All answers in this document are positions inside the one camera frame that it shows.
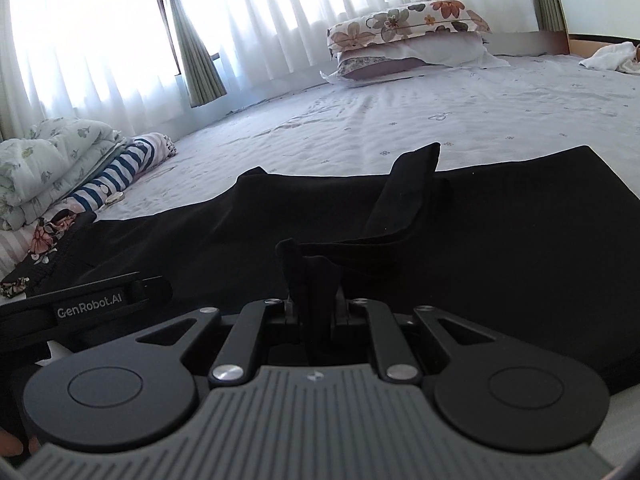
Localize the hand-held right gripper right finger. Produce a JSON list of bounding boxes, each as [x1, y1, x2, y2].
[[336, 298, 506, 386]]

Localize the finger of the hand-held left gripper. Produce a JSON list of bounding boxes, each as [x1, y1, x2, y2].
[[130, 274, 175, 312]]

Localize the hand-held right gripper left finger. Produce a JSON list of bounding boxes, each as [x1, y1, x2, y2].
[[135, 298, 300, 387]]

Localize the black pants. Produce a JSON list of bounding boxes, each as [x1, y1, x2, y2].
[[0, 142, 640, 396]]

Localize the person's left hand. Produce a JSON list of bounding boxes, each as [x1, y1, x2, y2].
[[0, 427, 45, 462]]

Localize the dark floral cloth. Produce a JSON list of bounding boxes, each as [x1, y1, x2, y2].
[[0, 209, 97, 301]]

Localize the blue white striped cloth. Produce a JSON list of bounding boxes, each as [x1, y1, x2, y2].
[[61, 132, 179, 212]]

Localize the pale green floral quilt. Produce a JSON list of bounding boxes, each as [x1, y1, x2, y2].
[[0, 119, 124, 232]]

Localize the white patterned bed sheet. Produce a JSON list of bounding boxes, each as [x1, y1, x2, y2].
[[0, 52, 640, 391]]

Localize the white sheer curtain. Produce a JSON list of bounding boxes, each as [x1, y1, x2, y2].
[[0, 0, 540, 142]]

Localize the pink pillow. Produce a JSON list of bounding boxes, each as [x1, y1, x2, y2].
[[340, 56, 432, 82]]

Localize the white pillow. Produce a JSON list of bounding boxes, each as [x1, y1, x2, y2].
[[320, 31, 512, 87]]

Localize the floral pillow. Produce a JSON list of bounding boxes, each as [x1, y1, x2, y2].
[[326, 0, 494, 54]]

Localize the white crumpled cloth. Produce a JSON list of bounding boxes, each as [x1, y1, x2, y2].
[[579, 41, 640, 74]]

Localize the wooden bed frame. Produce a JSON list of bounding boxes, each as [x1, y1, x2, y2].
[[567, 33, 640, 59]]

